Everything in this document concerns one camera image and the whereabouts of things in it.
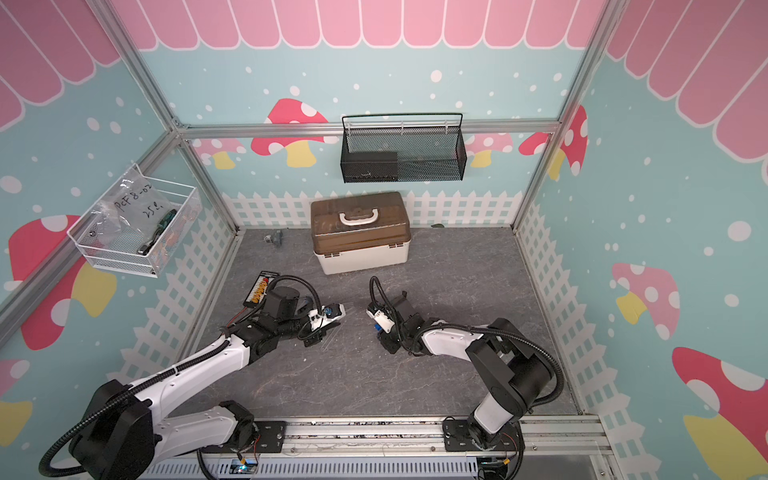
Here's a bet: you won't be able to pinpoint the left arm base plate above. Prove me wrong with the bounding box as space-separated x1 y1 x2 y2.
230 420 287 454

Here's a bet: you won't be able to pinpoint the white wire wall basket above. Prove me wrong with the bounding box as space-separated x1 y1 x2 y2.
67 165 202 278

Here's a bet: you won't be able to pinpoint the small green circuit board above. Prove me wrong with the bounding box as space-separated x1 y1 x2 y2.
230 459 259 475

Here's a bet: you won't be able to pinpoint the brown lid storage box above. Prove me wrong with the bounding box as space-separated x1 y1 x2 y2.
310 192 412 275

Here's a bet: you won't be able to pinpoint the black mesh wall basket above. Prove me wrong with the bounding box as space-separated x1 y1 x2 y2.
341 112 467 182

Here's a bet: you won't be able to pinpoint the clear plastic zip bag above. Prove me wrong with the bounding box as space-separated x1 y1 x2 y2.
88 166 177 254

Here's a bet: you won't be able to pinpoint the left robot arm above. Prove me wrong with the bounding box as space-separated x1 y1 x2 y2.
38 287 346 479

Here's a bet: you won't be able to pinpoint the black box in basket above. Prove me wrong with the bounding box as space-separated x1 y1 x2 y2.
340 151 399 183

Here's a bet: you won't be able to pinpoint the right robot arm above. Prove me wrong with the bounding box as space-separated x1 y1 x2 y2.
367 294 565 450

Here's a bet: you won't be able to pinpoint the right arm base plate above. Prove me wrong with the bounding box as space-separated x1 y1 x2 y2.
442 416 525 453

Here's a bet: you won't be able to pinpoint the small grey metal clamp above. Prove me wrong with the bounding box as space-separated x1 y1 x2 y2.
263 230 284 248

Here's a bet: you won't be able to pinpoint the black board yellow connectors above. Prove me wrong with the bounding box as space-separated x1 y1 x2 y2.
243 270 280 308

